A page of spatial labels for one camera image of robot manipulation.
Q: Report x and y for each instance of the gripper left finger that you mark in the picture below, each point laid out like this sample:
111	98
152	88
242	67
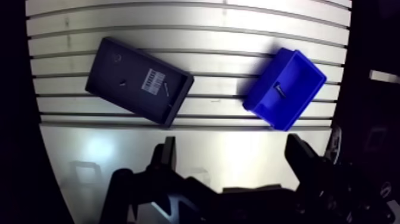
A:
162	187

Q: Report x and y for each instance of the thin steel screw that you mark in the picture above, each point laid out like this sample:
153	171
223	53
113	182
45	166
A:
166	89

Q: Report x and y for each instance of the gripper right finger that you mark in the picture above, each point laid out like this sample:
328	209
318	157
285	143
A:
337	194

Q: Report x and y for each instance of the short steel bolt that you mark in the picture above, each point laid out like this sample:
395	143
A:
122	82

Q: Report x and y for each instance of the blue bin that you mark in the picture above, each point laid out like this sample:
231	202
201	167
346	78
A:
284	90

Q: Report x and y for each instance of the black tray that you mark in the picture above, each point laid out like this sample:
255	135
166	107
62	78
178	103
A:
137	81

